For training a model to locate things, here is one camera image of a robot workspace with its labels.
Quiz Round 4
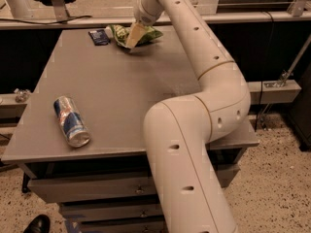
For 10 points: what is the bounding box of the top grey drawer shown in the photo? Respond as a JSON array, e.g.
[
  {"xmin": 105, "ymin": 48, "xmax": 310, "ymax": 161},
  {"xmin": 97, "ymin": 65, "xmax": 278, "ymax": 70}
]
[{"xmin": 27, "ymin": 164, "xmax": 241, "ymax": 204}]

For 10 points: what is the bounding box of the diagonal metal strut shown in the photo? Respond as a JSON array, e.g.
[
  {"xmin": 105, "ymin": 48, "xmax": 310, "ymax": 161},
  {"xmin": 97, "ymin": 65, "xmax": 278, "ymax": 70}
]
[{"xmin": 256, "ymin": 34, "xmax": 311, "ymax": 130}]

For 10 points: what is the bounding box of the black shoe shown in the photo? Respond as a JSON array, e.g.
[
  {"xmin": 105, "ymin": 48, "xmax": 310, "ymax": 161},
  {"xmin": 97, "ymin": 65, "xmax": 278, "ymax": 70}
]
[{"xmin": 23, "ymin": 215, "xmax": 51, "ymax": 233}]

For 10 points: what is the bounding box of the white pipe top left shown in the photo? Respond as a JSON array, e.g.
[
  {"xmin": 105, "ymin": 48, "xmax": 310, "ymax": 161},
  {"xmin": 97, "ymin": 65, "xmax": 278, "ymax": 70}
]
[{"xmin": 5, "ymin": 0, "xmax": 33, "ymax": 19}]

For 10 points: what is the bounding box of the metal upright bracket left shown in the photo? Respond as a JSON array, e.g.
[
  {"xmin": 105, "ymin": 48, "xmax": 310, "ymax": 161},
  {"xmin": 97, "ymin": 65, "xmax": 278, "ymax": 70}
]
[{"xmin": 51, "ymin": 0, "xmax": 69, "ymax": 22}]

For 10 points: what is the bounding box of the bottom grey drawer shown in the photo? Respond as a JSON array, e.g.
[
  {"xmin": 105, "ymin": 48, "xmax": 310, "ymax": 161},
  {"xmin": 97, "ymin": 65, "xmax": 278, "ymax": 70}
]
[{"xmin": 79, "ymin": 216, "xmax": 168, "ymax": 233}]

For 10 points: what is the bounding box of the grey drawer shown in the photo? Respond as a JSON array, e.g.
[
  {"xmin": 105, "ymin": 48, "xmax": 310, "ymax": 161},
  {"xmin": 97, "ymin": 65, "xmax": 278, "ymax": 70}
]
[
  {"xmin": 79, "ymin": 216, "xmax": 168, "ymax": 233},
  {"xmin": 60, "ymin": 204, "xmax": 162, "ymax": 222},
  {"xmin": 27, "ymin": 164, "xmax": 241, "ymax": 204}
]

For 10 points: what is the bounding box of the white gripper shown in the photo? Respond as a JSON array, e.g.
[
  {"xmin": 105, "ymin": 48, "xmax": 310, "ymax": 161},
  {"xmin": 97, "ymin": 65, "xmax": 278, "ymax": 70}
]
[{"xmin": 125, "ymin": 0, "xmax": 164, "ymax": 49}]

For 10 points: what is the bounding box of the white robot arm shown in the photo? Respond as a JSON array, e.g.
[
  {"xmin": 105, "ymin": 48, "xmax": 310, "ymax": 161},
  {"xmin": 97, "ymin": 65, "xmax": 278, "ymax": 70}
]
[{"xmin": 126, "ymin": 0, "xmax": 251, "ymax": 233}]

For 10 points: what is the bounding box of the middle grey drawer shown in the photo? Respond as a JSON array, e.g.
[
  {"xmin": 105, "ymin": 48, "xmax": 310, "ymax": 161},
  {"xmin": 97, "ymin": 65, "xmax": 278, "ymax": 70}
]
[{"xmin": 60, "ymin": 204, "xmax": 162, "ymax": 222}]

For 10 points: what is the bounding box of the green jalapeno chip bag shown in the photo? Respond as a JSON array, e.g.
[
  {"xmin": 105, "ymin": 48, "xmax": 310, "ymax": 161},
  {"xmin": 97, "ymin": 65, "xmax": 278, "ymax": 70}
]
[{"xmin": 109, "ymin": 24, "xmax": 162, "ymax": 49}]

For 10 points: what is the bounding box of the blue silver energy drink can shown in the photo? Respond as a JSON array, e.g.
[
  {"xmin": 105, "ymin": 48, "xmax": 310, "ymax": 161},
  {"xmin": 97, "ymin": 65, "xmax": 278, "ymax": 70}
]
[{"xmin": 53, "ymin": 96, "xmax": 90, "ymax": 148}]

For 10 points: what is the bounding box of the small crumpled clear object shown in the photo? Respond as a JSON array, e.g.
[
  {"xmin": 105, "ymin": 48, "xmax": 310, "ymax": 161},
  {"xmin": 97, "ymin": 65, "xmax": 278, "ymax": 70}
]
[{"xmin": 14, "ymin": 88, "xmax": 31, "ymax": 103}]

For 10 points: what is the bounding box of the blue rxbar blueberry bar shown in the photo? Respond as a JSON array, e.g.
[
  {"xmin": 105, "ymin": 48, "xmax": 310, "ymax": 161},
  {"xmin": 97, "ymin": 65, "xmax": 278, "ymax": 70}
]
[{"xmin": 88, "ymin": 29, "xmax": 110, "ymax": 46}]

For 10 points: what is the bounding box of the black cable on rail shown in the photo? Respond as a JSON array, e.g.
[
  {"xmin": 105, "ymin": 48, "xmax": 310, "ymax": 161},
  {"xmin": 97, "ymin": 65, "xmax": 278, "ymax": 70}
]
[{"xmin": 0, "ymin": 15, "xmax": 93, "ymax": 26}]

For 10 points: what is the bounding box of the horizontal metal rail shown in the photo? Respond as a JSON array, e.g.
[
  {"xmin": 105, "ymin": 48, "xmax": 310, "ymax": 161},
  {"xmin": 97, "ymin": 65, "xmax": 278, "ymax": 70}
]
[{"xmin": 0, "ymin": 11, "xmax": 291, "ymax": 31}]

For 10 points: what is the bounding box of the grey drawer cabinet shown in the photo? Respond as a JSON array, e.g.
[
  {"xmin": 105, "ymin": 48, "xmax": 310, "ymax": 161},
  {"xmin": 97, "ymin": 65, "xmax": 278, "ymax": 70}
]
[{"xmin": 1, "ymin": 24, "xmax": 259, "ymax": 233}]

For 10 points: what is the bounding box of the low grey ledge beam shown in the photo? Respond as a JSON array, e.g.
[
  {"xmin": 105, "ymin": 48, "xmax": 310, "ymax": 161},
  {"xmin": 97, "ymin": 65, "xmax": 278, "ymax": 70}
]
[{"xmin": 248, "ymin": 80, "xmax": 301, "ymax": 105}]

